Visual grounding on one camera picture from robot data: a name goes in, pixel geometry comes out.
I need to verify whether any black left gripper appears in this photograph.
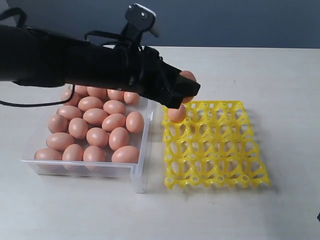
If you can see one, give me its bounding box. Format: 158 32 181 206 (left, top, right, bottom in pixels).
124 46 201 109

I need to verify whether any brown egg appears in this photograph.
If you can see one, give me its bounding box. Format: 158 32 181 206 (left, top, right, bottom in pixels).
62 144 84 171
68 117 89 140
125 111 144 134
86 86 108 100
101 113 126 133
179 70 197 104
46 132 75 152
86 127 109 148
103 99 126 115
111 145 140 168
82 145 106 173
108 127 130 151
56 105 83 121
107 89 125 101
47 114 68 133
83 108 108 126
34 148 62 171
123 91 140 105
75 85 89 98
77 96 103 112
167 104 187 123
60 89 80 107

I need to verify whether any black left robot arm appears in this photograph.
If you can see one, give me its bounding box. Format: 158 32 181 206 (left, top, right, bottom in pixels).
0 3 201 109

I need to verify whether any yellow plastic egg tray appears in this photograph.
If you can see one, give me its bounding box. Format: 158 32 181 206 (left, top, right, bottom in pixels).
162 100 271 190

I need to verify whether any clear plastic bin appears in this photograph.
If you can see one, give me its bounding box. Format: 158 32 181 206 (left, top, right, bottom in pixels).
21 86 155 193

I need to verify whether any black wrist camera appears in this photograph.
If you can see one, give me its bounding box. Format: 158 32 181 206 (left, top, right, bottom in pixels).
120 3 160 47

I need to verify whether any black cable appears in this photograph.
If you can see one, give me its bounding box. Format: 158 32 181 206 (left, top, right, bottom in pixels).
0 84 77 108

